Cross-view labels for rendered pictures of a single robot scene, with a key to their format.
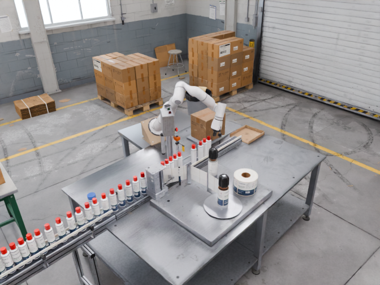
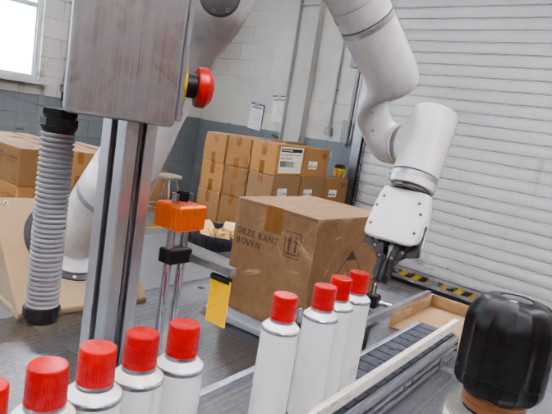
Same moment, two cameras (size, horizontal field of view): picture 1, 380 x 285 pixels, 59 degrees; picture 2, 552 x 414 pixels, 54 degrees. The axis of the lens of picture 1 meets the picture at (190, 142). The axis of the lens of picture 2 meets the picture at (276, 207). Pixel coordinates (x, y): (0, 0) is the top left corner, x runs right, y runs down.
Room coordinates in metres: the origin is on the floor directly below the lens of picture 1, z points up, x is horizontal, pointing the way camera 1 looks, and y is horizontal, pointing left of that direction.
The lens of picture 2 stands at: (2.04, 0.12, 1.30)
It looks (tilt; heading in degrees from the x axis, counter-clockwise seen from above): 9 degrees down; 350
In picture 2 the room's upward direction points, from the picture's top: 9 degrees clockwise
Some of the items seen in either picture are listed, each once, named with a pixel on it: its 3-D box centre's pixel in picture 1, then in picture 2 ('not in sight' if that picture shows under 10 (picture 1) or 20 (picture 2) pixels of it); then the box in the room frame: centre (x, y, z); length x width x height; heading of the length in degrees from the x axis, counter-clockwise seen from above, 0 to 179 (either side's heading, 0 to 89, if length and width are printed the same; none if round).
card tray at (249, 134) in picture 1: (247, 134); (457, 324); (3.33, -0.65, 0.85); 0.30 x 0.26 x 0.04; 135
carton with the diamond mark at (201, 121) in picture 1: (207, 124); (306, 259); (3.32, -0.20, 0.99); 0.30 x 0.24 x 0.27; 131
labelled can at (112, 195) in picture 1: (113, 199); not in sight; (2.07, 0.61, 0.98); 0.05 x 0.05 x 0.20
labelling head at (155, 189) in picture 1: (156, 181); not in sight; (2.26, 0.29, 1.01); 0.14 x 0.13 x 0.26; 135
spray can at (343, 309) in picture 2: (204, 147); (330, 339); (2.83, -0.14, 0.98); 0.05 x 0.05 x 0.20
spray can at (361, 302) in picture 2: (208, 145); (348, 330); (2.87, -0.18, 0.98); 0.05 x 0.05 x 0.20
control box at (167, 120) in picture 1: (167, 121); (130, 19); (2.61, 0.19, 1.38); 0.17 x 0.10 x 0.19; 10
